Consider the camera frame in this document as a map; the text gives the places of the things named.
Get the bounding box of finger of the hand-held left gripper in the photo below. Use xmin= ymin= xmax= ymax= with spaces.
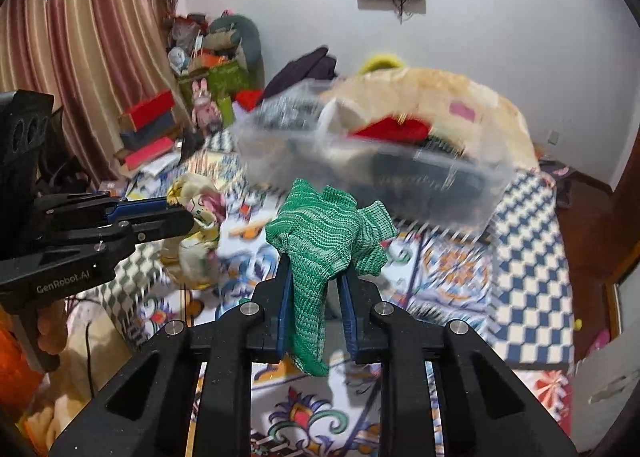
xmin=102 ymin=198 xmax=180 ymax=224
xmin=117 ymin=209 xmax=196 ymax=245

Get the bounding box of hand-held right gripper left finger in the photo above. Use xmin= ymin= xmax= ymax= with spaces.
xmin=49 ymin=253 xmax=294 ymax=457

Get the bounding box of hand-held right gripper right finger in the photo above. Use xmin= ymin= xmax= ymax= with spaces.
xmin=340 ymin=271 xmax=577 ymax=457

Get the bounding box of floral yellow pink cloth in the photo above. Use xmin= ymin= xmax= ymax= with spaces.
xmin=161 ymin=174 xmax=229 ymax=291

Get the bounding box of green knitted cloth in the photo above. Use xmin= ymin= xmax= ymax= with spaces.
xmin=264 ymin=178 xmax=400 ymax=378

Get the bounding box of clear plastic storage box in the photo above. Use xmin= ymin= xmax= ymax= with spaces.
xmin=232 ymin=79 xmax=516 ymax=234

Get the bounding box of person's left hand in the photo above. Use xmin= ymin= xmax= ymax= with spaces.
xmin=36 ymin=298 xmax=69 ymax=363

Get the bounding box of red flat box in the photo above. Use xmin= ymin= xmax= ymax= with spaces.
xmin=119 ymin=89 xmax=176 ymax=132
xmin=122 ymin=136 xmax=177 ymax=172

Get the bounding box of grey white checkered cloth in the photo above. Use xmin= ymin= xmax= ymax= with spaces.
xmin=97 ymin=242 xmax=168 ymax=340

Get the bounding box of dark grey flat box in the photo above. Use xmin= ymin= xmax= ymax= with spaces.
xmin=119 ymin=114 xmax=184 ymax=152

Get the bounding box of colourful printed blanket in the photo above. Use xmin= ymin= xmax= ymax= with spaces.
xmin=95 ymin=129 xmax=575 ymax=457

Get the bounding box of pink rabbit plush toy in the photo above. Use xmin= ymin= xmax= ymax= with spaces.
xmin=192 ymin=78 xmax=222 ymax=134

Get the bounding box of orange fabric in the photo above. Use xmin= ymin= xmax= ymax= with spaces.
xmin=0 ymin=324 xmax=45 ymax=434

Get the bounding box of green cardboard box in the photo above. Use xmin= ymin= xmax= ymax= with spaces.
xmin=177 ymin=61 xmax=254 ymax=110

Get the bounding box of cream fleece blanket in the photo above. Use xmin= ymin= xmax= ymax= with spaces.
xmin=19 ymin=304 xmax=132 ymax=455

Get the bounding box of black white patterned cloth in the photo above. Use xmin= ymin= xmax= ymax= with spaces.
xmin=244 ymin=96 xmax=326 ymax=134

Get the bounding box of striped pink curtain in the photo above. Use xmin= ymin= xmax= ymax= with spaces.
xmin=0 ymin=0 xmax=182 ymax=185

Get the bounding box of blue white checkered blanket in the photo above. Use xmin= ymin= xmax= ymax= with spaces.
xmin=486 ymin=168 xmax=576 ymax=369

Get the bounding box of red cloth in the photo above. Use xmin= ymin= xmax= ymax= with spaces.
xmin=350 ymin=116 xmax=434 ymax=142

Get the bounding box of grey green plush toy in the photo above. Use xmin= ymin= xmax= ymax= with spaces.
xmin=206 ymin=13 xmax=264 ymax=76

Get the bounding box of dark purple garment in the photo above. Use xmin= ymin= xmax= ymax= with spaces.
xmin=262 ymin=46 xmax=339 ymax=101

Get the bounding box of beige patterned blanket pile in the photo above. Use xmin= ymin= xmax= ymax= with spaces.
xmin=320 ymin=66 xmax=542 ymax=174

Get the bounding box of white cabinet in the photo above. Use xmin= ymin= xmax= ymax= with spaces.
xmin=571 ymin=314 xmax=640 ymax=457

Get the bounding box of black cable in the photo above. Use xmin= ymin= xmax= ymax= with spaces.
xmin=83 ymin=319 xmax=97 ymax=400

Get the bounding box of yellow ring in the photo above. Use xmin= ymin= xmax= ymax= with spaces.
xmin=359 ymin=52 xmax=406 ymax=76

